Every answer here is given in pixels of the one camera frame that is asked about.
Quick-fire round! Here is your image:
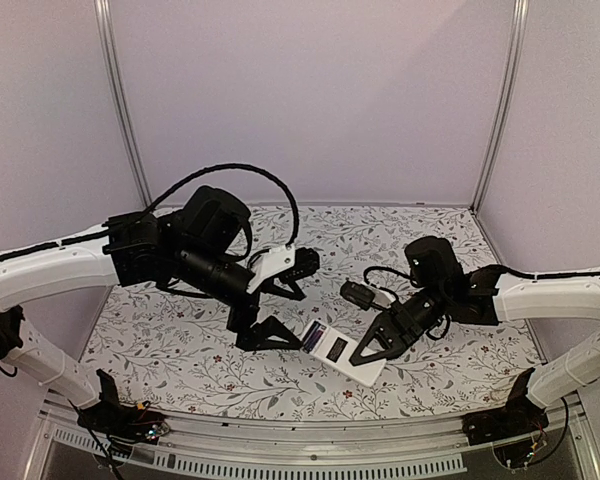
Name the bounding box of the black battery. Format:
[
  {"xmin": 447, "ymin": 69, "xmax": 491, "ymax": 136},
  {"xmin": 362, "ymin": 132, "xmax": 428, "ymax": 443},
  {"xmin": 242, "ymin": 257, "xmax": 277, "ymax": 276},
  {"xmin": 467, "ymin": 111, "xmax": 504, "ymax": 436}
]
[
  {"xmin": 307, "ymin": 326, "xmax": 327, "ymax": 352},
  {"xmin": 303, "ymin": 323, "xmax": 323, "ymax": 352}
]

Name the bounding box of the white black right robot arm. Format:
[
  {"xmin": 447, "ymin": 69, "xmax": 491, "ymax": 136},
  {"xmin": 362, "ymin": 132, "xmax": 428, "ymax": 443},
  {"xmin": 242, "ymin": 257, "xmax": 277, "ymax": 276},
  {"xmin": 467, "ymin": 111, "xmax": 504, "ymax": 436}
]
[{"xmin": 350, "ymin": 236, "xmax": 600, "ymax": 436}]

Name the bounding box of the right aluminium frame post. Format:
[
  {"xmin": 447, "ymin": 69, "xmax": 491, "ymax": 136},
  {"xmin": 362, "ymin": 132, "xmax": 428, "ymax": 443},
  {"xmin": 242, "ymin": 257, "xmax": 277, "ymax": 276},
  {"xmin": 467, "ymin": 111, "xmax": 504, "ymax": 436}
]
[{"xmin": 470, "ymin": 0, "xmax": 529, "ymax": 216}]

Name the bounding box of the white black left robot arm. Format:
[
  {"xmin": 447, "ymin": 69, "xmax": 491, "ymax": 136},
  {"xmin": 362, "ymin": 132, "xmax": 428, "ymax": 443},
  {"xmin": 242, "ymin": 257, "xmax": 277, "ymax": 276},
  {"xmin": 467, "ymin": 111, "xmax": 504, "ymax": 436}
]
[{"xmin": 0, "ymin": 186, "xmax": 319, "ymax": 434}]

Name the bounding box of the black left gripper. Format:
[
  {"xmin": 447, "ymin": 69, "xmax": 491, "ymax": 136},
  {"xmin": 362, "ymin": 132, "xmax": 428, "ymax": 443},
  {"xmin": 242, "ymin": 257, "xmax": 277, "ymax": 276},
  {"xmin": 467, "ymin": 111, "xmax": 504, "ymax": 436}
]
[{"xmin": 175, "ymin": 240, "xmax": 305, "ymax": 352}]

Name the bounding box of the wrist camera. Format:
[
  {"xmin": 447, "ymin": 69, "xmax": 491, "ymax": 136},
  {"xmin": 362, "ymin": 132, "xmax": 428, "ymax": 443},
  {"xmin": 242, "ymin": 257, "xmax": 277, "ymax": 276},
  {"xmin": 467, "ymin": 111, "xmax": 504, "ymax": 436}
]
[
  {"xmin": 278, "ymin": 247, "xmax": 320, "ymax": 284},
  {"xmin": 340, "ymin": 280, "xmax": 376, "ymax": 311}
]

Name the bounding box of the aluminium front rail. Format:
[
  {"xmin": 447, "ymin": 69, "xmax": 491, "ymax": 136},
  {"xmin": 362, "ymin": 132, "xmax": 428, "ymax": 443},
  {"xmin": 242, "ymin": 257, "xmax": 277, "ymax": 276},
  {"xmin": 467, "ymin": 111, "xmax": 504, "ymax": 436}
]
[{"xmin": 25, "ymin": 394, "xmax": 600, "ymax": 479}]

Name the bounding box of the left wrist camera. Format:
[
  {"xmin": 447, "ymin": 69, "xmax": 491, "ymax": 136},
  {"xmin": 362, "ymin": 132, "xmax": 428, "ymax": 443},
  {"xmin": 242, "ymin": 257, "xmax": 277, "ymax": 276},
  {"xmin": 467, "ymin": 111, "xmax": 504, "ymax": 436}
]
[{"xmin": 278, "ymin": 247, "xmax": 320, "ymax": 284}]

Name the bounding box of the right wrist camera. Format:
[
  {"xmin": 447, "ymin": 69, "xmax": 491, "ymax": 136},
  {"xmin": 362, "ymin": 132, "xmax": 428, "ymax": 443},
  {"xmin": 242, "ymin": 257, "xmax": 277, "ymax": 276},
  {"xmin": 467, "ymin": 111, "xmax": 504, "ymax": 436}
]
[{"xmin": 340, "ymin": 280, "xmax": 376, "ymax": 311}]

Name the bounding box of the black battery front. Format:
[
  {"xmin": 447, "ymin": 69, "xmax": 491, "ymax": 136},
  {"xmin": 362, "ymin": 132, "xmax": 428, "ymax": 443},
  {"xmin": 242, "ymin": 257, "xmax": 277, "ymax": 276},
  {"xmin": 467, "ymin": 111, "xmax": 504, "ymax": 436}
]
[{"xmin": 307, "ymin": 326, "xmax": 327, "ymax": 352}]

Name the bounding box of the floral patterned table mat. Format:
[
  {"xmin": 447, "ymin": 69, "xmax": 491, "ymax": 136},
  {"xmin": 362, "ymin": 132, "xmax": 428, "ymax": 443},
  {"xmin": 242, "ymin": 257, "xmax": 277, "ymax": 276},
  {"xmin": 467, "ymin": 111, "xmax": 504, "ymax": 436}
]
[{"xmin": 82, "ymin": 206, "xmax": 540, "ymax": 422}]

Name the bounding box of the white and red remote control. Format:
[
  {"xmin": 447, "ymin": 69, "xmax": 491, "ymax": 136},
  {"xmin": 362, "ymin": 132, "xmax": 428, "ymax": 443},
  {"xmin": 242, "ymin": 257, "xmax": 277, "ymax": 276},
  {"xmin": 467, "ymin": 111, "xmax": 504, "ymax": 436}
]
[{"xmin": 301, "ymin": 320, "xmax": 387, "ymax": 387}]

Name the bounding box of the aluminium frame post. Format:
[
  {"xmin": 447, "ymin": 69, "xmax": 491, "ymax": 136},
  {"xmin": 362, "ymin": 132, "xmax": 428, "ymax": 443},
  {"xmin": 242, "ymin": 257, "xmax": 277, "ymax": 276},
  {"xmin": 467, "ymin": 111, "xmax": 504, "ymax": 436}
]
[
  {"xmin": 93, "ymin": 0, "xmax": 153, "ymax": 206},
  {"xmin": 470, "ymin": 0, "xmax": 529, "ymax": 216}
]

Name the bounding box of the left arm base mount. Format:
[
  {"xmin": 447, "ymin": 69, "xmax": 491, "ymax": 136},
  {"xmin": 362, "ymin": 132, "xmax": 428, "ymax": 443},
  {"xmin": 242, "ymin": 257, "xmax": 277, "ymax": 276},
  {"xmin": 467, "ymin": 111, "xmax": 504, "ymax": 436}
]
[{"xmin": 78, "ymin": 369, "xmax": 170, "ymax": 444}]

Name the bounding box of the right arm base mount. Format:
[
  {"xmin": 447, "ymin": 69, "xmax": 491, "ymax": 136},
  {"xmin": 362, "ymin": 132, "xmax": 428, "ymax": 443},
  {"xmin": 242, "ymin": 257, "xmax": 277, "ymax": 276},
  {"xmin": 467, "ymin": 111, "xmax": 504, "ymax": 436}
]
[{"xmin": 461, "ymin": 368, "xmax": 549, "ymax": 445}]

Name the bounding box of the left aluminium frame post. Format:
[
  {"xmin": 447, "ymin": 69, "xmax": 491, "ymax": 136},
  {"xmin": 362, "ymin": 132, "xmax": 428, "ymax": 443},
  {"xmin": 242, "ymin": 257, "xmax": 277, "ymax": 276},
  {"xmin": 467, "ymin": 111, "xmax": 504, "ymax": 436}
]
[{"xmin": 93, "ymin": 0, "xmax": 153, "ymax": 206}]

